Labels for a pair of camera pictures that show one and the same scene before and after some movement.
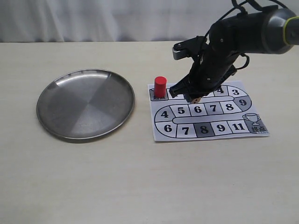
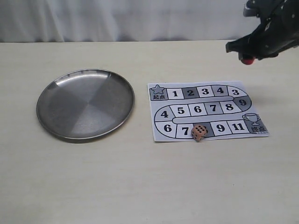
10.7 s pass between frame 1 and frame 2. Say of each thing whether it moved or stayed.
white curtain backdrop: stayed
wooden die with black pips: moved
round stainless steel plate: stayed
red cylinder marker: moved
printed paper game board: stayed
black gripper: moved
